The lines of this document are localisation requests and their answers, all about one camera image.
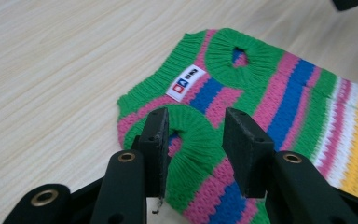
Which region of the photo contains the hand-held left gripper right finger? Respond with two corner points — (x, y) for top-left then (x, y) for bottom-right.
(221, 106), (276, 199)

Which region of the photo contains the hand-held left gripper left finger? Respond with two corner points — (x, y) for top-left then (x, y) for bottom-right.
(137, 106), (171, 200)

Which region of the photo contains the striped knit pet sweater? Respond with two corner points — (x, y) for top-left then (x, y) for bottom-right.
(117, 27), (358, 224)

